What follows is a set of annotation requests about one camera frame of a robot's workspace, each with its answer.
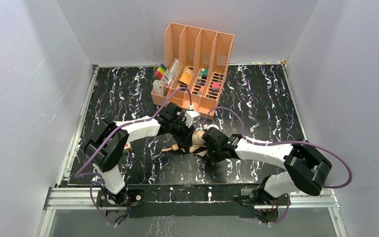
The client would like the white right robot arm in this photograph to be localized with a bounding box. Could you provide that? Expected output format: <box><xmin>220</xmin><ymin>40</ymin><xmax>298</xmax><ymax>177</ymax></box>
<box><xmin>202</xmin><ymin>125</ymin><xmax>332</xmax><ymax>205</ymax></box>

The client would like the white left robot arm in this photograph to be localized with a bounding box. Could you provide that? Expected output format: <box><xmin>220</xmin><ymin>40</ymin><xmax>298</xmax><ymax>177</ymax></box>
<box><xmin>82</xmin><ymin>103</ymin><xmax>200</xmax><ymax>205</ymax></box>

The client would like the white red small box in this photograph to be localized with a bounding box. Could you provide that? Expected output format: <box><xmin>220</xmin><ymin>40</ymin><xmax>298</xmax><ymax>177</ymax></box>
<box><xmin>152</xmin><ymin>79</ymin><xmax>167</xmax><ymax>97</ymax></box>

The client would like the yellow notebook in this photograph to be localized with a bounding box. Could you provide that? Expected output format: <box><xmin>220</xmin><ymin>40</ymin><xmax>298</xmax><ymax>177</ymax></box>
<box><xmin>179</xmin><ymin>66</ymin><xmax>193</xmax><ymax>86</ymax></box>

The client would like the white and yellow box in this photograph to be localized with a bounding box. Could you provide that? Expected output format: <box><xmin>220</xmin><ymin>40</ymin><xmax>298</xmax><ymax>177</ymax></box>
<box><xmin>123</xmin><ymin>143</ymin><xmax>132</xmax><ymax>153</ymax></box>

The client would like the colourful marker set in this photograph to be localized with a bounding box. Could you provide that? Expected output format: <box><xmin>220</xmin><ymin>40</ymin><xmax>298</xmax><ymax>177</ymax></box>
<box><xmin>154</xmin><ymin>63</ymin><xmax>169</xmax><ymax>81</ymax></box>

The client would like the pink eraser block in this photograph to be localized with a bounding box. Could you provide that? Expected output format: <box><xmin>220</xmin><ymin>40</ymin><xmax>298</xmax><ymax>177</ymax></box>
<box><xmin>211</xmin><ymin>82</ymin><xmax>221</xmax><ymax>93</ymax></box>

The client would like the orange plastic desk organizer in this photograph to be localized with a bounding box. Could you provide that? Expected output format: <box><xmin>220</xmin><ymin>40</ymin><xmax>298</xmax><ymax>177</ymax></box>
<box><xmin>151</xmin><ymin>23</ymin><xmax>234</xmax><ymax>119</ymax></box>

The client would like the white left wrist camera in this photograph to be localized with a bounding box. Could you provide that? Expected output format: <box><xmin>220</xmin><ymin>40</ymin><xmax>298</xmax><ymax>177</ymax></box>
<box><xmin>184</xmin><ymin>105</ymin><xmax>201</xmax><ymax>127</ymax></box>

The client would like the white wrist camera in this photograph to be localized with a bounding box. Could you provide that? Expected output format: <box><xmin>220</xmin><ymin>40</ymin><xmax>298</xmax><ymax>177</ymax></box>
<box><xmin>202</xmin><ymin>124</ymin><xmax>220</xmax><ymax>131</ymax></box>
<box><xmin>184</xmin><ymin>105</ymin><xmax>201</xmax><ymax>127</ymax></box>

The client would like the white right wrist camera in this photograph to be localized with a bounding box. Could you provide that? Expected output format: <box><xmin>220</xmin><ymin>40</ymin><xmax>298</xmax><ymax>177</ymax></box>
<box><xmin>202</xmin><ymin>124</ymin><xmax>220</xmax><ymax>131</ymax></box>

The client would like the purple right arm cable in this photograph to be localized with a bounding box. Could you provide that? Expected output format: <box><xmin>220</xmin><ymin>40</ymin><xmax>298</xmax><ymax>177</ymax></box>
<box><xmin>202</xmin><ymin>106</ymin><xmax>353</xmax><ymax>225</ymax></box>

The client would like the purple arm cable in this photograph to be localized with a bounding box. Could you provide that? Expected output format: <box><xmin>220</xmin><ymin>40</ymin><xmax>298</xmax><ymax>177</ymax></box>
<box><xmin>202</xmin><ymin>106</ymin><xmax>353</xmax><ymax>225</ymax></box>
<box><xmin>74</xmin><ymin>87</ymin><xmax>194</xmax><ymax>226</ymax></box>

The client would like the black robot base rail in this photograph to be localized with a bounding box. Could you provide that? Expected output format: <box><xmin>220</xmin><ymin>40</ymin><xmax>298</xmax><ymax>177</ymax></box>
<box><xmin>94</xmin><ymin>184</ymin><xmax>288</xmax><ymax>222</ymax></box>

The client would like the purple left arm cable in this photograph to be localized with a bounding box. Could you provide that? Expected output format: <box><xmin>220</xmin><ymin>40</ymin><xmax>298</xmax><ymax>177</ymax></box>
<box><xmin>74</xmin><ymin>87</ymin><xmax>194</xmax><ymax>226</ymax></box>

